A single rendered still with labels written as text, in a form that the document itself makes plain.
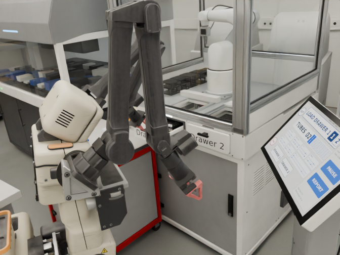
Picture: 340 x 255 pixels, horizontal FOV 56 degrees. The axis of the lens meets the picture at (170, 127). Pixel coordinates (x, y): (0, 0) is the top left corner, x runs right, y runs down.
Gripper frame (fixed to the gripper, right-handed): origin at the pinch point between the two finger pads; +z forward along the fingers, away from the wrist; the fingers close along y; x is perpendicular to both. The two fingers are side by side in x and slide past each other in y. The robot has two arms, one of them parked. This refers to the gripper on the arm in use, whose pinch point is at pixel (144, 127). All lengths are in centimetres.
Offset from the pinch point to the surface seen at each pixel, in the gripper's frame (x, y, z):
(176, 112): -4.8, 19.5, 10.1
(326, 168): -101, -1, -17
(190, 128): -16.3, 14.1, 15.2
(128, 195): 16, -34, 35
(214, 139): -33.5, 12.7, 17.4
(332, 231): -103, -10, 16
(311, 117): -86, 22, -8
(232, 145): -44, 13, 20
